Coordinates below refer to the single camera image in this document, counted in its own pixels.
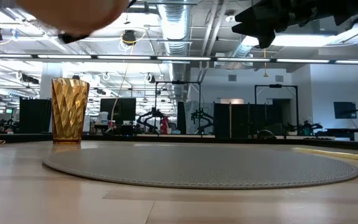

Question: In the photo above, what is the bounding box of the wide black partition screen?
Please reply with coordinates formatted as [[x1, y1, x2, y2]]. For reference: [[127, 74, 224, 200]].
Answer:
[[213, 102, 284, 138]]

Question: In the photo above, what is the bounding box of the black partition panel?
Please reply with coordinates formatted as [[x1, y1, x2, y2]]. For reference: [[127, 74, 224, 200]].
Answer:
[[18, 98, 53, 134]]

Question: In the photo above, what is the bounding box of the yellow chopstick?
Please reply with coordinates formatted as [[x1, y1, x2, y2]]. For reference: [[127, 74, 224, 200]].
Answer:
[[291, 146, 358, 162]]

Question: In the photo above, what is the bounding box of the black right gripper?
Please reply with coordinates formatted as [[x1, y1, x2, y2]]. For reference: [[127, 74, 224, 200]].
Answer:
[[231, 0, 358, 50]]

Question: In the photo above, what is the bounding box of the round orange plate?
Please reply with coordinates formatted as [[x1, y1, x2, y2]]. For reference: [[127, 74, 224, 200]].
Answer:
[[16, 0, 131, 35]]

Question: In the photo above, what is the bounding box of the silver ceiling air duct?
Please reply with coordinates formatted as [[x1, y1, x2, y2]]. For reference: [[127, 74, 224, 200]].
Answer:
[[156, 0, 197, 102]]

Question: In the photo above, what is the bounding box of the black aluminium table frame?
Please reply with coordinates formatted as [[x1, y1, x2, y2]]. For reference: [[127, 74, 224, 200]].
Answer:
[[0, 133, 358, 152]]

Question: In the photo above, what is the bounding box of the black tall rig frame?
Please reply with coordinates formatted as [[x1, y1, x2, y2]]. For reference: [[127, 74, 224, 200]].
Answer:
[[254, 83, 300, 135], [154, 80, 203, 135]]

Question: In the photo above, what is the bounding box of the hanging yellow cable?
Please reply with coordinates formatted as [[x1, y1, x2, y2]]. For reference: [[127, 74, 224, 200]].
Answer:
[[109, 30, 147, 131]]

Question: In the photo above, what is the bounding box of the round grey woven placemat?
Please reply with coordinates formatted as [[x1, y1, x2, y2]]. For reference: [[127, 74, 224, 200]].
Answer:
[[42, 144, 358, 190]]

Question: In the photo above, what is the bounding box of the wall-side dark monitor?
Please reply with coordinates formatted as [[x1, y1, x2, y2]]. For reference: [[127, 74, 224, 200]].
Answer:
[[333, 101, 358, 120]]

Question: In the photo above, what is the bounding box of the long ceiling light strip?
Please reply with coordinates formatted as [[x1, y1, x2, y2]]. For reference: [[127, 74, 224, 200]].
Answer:
[[0, 54, 358, 65]]

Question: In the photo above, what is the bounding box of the red background object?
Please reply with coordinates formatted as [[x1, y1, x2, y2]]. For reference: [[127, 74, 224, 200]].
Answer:
[[160, 116, 170, 135]]

